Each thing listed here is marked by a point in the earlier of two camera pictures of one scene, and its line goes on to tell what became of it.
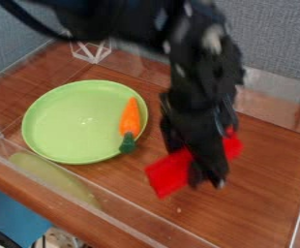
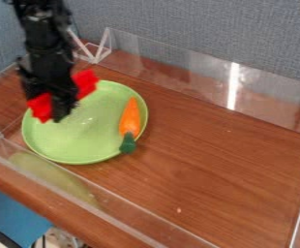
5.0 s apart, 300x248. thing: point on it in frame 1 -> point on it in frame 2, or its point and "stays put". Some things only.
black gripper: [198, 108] -> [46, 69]
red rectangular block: [168, 173] -> [40, 104]
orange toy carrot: [130, 126] stays put
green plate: [70, 125] stays put
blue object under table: [12, 219] stays put
